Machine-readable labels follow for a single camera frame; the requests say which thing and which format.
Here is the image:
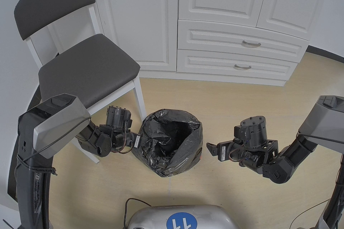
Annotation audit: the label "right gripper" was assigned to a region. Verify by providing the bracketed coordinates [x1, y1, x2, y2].
[206, 140, 243, 162]

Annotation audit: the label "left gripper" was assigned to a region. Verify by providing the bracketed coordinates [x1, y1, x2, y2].
[115, 132, 142, 154]

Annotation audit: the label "black plastic bag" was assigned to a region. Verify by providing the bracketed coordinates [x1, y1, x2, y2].
[132, 108, 204, 178]

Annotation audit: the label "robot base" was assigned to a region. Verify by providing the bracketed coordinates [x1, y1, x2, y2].
[129, 204, 240, 229]

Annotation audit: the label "white chair grey cushions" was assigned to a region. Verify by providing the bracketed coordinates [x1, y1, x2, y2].
[13, 0, 147, 164]

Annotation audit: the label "black cable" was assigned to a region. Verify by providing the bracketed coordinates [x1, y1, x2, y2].
[294, 200, 330, 229]
[123, 198, 152, 229]

